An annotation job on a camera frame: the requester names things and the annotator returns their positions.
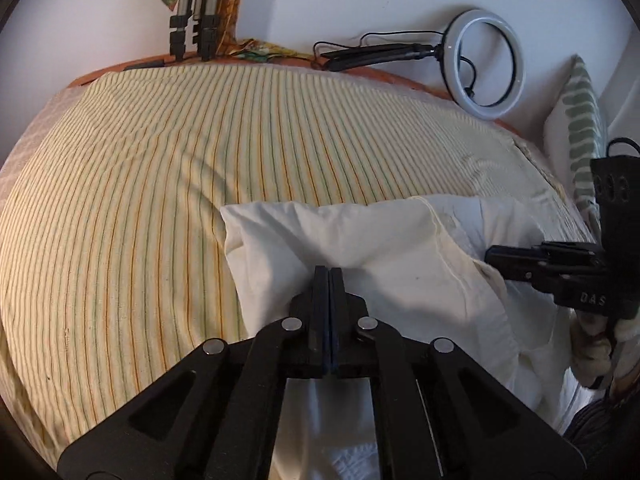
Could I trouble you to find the orange patterned cloth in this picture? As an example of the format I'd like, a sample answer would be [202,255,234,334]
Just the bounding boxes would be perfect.
[217,0,313,63]

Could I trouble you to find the white ring light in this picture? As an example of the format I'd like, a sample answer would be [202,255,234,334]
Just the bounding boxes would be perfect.
[444,7,526,121]

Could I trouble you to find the green leaf print pillow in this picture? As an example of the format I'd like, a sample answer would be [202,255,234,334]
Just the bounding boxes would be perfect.
[542,55,608,241]

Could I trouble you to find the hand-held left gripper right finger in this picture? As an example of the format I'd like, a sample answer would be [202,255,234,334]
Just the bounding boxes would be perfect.
[329,267,587,480]

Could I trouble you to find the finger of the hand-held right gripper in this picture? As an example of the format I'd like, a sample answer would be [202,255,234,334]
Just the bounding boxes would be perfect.
[484,242,555,286]

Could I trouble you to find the black ring light stand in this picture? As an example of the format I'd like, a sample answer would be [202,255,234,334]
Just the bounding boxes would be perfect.
[320,42,448,72]

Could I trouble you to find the person's dark striped clothing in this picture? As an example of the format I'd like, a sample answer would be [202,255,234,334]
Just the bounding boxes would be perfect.
[562,395,640,480]

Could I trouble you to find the yellow striped blanket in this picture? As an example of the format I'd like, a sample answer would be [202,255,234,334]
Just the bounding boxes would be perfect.
[0,62,596,466]

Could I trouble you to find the black tripod legs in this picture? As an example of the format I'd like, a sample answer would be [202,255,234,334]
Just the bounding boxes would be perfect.
[169,0,221,61]

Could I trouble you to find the person's right hand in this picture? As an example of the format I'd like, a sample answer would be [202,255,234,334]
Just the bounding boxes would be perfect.
[570,310,633,391]

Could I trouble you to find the cream pillowcase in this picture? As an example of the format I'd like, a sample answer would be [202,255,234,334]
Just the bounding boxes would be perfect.
[220,195,581,480]

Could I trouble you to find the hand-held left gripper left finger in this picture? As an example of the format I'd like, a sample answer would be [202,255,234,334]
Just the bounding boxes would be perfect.
[56,265,331,480]

